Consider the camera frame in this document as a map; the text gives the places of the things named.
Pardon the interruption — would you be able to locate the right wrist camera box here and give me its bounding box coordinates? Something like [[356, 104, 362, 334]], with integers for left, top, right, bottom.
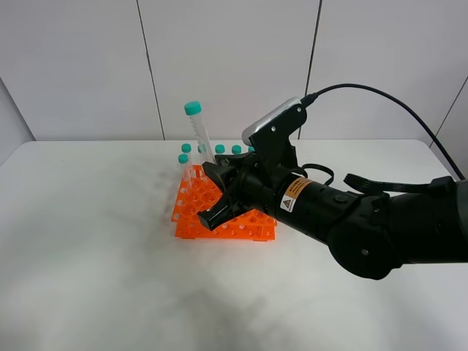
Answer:
[[241, 97, 306, 167]]

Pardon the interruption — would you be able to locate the black right camera cable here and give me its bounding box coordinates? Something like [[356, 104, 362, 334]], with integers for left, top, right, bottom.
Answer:
[[299, 83, 467, 181]]

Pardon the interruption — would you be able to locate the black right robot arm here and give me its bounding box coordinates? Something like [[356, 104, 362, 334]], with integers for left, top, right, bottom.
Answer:
[[198, 146, 467, 280]]

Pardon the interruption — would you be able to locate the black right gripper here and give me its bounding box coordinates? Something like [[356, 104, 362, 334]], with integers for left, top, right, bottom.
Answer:
[[197, 144, 299, 230]]

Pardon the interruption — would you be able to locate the clear tube front left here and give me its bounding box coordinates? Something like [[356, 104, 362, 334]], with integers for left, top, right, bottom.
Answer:
[[178, 153, 195, 190]]

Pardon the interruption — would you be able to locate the orange test tube rack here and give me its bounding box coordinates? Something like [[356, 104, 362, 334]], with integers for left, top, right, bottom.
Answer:
[[171, 165, 277, 241]]

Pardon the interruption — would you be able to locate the clear graduated test tube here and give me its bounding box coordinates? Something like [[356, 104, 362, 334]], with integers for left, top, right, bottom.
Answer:
[[184, 101, 215, 163]]

